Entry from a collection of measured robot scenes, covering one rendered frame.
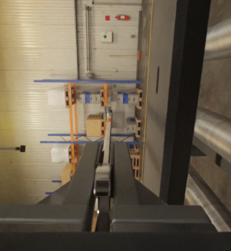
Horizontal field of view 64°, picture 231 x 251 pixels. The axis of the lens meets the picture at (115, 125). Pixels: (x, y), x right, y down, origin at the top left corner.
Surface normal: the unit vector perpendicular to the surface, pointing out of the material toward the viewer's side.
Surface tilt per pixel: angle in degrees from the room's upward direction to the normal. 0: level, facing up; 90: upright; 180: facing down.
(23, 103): 90
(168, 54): 0
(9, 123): 90
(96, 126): 90
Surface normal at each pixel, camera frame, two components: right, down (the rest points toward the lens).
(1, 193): 0.01, 0.27
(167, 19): -1.00, -0.01
